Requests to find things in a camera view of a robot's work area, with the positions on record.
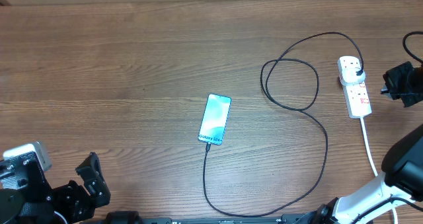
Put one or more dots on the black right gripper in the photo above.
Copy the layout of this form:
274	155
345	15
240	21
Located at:
390	80

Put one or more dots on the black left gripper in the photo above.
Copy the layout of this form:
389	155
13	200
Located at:
82	204

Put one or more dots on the blue Samsung Galaxy smartphone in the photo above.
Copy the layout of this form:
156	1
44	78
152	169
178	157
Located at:
214	120

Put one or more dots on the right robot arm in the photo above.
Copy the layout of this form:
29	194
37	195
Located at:
399	181

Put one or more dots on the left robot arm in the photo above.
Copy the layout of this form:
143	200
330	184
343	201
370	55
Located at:
27	197

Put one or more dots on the white charger plug adapter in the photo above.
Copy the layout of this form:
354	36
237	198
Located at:
349	77

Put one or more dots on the white power extension strip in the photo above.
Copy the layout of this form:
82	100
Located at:
356	96

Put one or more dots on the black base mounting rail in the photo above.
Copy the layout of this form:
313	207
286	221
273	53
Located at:
211	220

